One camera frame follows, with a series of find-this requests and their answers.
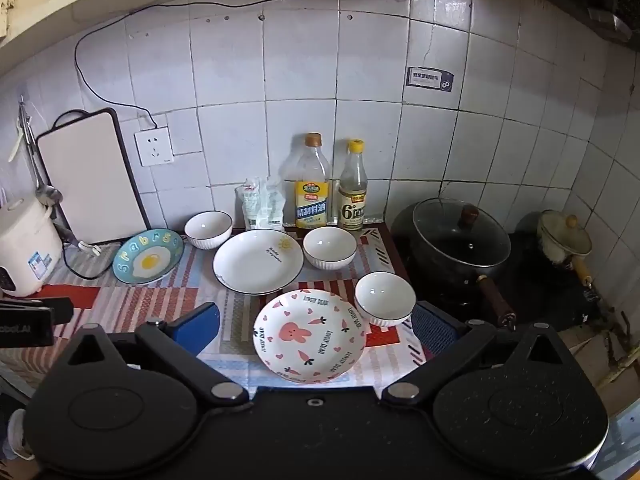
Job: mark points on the white rice paddle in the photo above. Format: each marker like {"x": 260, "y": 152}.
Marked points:
{"x": 16, "y": 147}

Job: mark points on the white cutting board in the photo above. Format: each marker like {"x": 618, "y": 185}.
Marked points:
{"x": 85, "y": 180}

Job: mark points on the black gas stove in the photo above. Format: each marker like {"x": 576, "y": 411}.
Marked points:
{"x": 540, "y": 300}

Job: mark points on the cooking wine bottle yellow label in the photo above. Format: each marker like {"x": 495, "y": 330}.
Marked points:
{"x": 311, "y": 205}

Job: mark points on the blue fried egg plate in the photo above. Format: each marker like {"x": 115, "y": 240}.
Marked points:
{"x": 147, "y": 260}

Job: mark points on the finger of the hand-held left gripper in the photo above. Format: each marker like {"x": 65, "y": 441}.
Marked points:
{"x": 50, "y": 310}

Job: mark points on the striped tablecloth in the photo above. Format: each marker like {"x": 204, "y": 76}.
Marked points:
{"x": 150, "y": 305}

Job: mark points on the blue wall sticker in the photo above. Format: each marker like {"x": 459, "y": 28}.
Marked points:
{"x": 430, "y": 79}

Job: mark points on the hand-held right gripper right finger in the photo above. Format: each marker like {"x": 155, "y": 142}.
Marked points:
{"x": 435, "y": 327}

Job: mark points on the cream enamel pot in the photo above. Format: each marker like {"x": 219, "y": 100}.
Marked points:
{"x": 562, "y": 240}

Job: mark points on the black wok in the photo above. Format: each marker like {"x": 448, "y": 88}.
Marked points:
{"x": 495, "y": 300}

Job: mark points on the white wall socket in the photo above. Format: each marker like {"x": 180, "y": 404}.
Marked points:
{"x": 152, "y": 147}

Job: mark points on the white plate with sun print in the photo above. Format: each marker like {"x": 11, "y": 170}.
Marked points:
{"x": 255, "y": 265}

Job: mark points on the glass wok lid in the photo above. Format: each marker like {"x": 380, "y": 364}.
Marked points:
{"x": 450, "y": 240}

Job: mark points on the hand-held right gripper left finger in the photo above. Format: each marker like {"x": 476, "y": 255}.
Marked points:
{"x": 200, "y": 325}

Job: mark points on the metal ladle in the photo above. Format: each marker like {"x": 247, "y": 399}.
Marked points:
{"x": 48, "y": 194}

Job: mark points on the pink rabbit print plate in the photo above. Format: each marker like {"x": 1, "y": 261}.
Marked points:
{"x": 300, "y": 340}

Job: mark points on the white plastic seasoning bag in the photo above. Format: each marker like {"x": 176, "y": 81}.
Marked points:
{"x": 275, "y": 207}
{"x": 252, "y": 205}

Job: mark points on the white rice cooker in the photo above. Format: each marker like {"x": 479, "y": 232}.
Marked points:
{"x": 25, "y": 245}

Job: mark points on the white ribbed bowl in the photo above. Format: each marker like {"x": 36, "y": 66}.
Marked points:
{"x": 385, "y": 297}
{"x": 330, "y": 250}
{"x": 207, "y": 232}

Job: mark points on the clear vinegar bottle yellow cap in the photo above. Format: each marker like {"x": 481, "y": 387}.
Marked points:
{"x": 352, "y": 210}

